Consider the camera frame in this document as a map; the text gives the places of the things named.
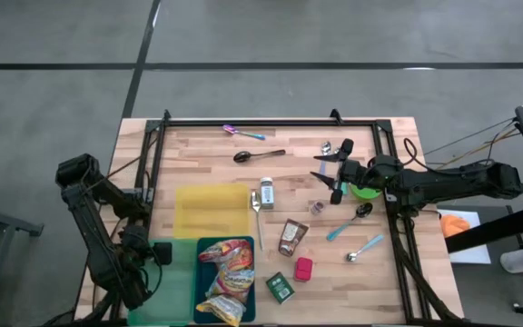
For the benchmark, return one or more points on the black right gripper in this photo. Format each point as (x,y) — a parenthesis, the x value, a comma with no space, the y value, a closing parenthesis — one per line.
(354,172)

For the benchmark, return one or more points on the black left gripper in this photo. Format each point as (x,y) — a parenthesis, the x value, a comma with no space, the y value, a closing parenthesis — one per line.
(162,253)

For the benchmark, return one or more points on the small clear glass jar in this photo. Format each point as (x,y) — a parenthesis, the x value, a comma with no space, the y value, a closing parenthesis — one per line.
(318,207)

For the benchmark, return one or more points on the red roast noodle packet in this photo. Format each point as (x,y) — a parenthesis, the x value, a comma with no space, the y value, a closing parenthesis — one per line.
(227,254)

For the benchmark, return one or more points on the white-label glass spice jar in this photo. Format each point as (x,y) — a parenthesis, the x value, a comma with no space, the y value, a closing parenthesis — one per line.
(267,193)

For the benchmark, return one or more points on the blue yellow ramen packet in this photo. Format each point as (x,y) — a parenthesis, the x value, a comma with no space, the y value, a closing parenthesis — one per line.
(232,284)

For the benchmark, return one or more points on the brown snack packet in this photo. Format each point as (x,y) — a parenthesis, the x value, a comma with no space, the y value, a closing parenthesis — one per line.
(293,238)

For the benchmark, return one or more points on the yellow snack bag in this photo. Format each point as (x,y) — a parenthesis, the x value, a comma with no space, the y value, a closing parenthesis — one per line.
(220,309)

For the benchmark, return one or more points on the red paprika tin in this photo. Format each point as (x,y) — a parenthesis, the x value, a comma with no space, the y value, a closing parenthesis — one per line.
(303,269)

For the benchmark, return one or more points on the dark green spice tin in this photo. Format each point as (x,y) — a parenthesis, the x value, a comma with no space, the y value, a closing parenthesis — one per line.
(280,288)

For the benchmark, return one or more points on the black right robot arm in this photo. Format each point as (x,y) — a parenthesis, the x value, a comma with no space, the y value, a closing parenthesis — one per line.
(447,181)

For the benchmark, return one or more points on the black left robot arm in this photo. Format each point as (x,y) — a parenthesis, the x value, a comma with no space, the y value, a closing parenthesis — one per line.
(91,236)

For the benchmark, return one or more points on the green translucent plastic bin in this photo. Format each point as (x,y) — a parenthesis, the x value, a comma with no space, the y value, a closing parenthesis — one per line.
(175,290)

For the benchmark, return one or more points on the green plastic bowl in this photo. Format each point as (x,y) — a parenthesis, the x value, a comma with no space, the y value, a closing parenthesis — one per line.
(365,193)

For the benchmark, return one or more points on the teal plastic bin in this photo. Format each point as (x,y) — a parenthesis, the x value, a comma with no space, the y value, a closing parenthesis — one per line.
(200,284)

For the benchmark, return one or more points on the yellow plastic bin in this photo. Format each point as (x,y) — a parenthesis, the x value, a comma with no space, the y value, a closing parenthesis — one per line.
(211,211)

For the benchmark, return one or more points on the plain silver metal spoon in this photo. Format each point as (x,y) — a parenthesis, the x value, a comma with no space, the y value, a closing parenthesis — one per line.
(255,200)

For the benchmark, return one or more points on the dark black metal spoon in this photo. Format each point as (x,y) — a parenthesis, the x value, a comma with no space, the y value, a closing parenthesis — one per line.
(242,156)

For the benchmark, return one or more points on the iridescent rainbow metal spoon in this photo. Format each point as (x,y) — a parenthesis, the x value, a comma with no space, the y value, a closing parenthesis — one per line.
(243,132)

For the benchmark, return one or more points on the orange object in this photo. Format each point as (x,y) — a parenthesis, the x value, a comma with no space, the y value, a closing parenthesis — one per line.
(454,225)

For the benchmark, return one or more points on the grey side table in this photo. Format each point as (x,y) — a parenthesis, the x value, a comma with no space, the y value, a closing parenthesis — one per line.
(7,219)

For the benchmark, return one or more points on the white paper sheet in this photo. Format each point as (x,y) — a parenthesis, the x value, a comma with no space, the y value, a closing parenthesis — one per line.
(475,254)

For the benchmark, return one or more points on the black equipment stand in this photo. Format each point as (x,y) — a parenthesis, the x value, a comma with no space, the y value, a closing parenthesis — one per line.
(493,229)

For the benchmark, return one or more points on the black frame clamp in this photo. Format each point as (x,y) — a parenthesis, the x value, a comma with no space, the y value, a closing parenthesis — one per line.
(166,115)
(335,115)

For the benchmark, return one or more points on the black aluminium table frame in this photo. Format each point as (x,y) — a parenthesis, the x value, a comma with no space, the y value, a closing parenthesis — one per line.
(266,122)

